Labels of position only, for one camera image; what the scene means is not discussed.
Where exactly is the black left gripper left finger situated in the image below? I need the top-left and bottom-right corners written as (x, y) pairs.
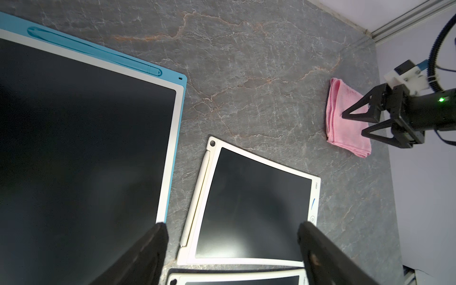
top-left (92, 223), bottom-right (169, 285)

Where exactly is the white drawing tablet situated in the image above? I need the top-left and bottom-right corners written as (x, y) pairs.
top-left (167, 269), bottom-right (309, 285)
top-left (176, 137), bottom-right (321, 267)

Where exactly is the pink microfiber cloth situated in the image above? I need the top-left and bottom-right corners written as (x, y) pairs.
top-left (325, 78), bottom-right (372, 158)

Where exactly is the large blue drawing tablet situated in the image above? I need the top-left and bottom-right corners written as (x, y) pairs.
top-left (1, 13), bottom-right (187, 285)

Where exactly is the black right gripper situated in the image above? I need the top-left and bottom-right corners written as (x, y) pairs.
top-left (342, 83), bottom-right (456, 148)

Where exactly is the blue stylus pen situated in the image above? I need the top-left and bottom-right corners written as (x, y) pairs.
top-left (27, 26), bottom-right (163, 77)

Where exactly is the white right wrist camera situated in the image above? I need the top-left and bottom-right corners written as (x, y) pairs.
top-left (384, 60), bottom-right (430, 97)

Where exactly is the black corrugated cable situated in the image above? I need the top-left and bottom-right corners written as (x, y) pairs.
top-left (427, 12), bottom-right (456, 93)

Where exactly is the white stylus pen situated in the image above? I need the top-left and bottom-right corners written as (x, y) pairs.
top-left (180, 150), bottom-right (210, 247)

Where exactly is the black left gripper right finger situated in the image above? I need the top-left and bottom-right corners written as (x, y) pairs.
top-left (298, 222), bottom-right (377, 285)

